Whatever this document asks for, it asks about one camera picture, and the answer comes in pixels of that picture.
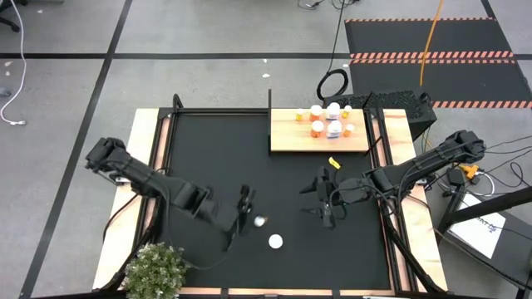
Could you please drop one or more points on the black office chair base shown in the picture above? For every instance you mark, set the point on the black office chair base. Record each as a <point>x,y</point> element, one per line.
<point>10,24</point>

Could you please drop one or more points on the green potted plant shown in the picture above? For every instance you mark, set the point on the green potted plant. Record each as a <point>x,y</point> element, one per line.
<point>156,270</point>

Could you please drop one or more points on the light wooden board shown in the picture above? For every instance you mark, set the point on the light wooden board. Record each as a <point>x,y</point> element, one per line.
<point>291,137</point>

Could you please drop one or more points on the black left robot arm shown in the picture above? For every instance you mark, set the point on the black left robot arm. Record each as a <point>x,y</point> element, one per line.
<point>145,180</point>

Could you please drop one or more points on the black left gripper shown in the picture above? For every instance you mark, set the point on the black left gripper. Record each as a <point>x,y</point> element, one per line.
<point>232,218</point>

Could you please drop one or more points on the black metal stand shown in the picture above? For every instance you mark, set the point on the black metal stand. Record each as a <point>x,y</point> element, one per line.
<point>490,205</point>

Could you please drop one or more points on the black perforated box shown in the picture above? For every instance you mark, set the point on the black perforated box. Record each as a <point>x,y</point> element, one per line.
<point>399,101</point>

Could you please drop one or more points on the large orange pill bottle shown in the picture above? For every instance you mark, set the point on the large orange pill bottle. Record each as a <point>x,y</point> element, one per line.
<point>316,110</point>
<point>275,241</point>
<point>317,125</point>

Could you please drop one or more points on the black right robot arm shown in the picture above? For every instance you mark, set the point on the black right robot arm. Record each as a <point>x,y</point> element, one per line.
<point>428,160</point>

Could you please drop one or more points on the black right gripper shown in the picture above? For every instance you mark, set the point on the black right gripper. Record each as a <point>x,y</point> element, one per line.
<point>353,191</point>

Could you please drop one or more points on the white medicine bottle blue label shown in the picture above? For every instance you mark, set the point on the white medicine bottle blue label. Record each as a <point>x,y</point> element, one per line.
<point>333,109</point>
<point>334,126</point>

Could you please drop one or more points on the black hazard-striped floor mat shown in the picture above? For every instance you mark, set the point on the black hazard-striped floor mat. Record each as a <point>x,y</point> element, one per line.
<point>386,37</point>

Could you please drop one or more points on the black aluminium table frame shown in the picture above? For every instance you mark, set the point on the black aluminium table frame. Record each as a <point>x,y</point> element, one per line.
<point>216,110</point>

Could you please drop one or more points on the black table mat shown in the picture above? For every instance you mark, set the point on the black table mat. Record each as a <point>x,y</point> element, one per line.
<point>232,137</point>

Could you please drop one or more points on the white printed sheet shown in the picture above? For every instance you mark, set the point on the white printed sheet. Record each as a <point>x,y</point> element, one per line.
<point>478,230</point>

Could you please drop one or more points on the small orange pill bottle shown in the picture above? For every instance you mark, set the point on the small orange pill bottle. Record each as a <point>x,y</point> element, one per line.
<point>349,127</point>
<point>347,109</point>
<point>259,221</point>
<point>299,112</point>

